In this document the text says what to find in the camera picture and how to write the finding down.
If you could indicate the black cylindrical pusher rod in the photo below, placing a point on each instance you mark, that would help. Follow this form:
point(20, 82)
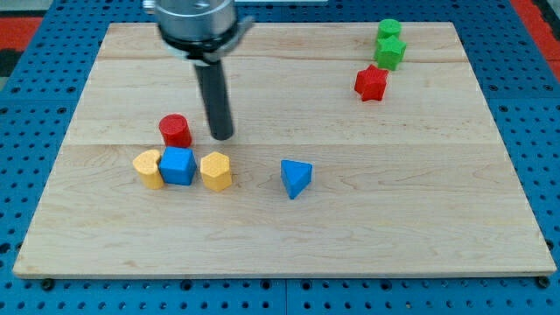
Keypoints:
point(214, 92)

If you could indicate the yellow heart block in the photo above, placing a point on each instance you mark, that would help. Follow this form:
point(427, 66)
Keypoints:
point(146, 165)

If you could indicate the red cylinder block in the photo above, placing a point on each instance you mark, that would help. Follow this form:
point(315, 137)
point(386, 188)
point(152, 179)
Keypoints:
point(175, 131)

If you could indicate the yellow hexagon block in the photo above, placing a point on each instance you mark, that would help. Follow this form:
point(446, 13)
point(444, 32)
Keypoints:
point(215, 171)

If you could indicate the blue cube block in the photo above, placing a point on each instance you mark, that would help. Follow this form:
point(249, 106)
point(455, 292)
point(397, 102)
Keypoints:
point(178, 166)

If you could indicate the blue triangle block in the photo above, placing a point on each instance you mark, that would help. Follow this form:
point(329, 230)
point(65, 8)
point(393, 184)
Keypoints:
point(296, 176)

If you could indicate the red star block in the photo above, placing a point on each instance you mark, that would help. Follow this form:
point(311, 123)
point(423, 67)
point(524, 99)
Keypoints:
point(371, 83)

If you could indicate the green star block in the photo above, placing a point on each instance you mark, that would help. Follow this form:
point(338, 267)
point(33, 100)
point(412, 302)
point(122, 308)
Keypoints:
point(389, 52)

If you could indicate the green cylinder block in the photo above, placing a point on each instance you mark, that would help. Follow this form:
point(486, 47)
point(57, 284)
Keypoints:
point(389, 27)

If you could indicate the wooden board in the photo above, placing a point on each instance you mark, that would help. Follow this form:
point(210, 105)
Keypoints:
point(316, 182)

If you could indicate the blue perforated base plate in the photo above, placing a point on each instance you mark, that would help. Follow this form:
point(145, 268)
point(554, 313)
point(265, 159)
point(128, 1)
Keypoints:
point(515, 76)

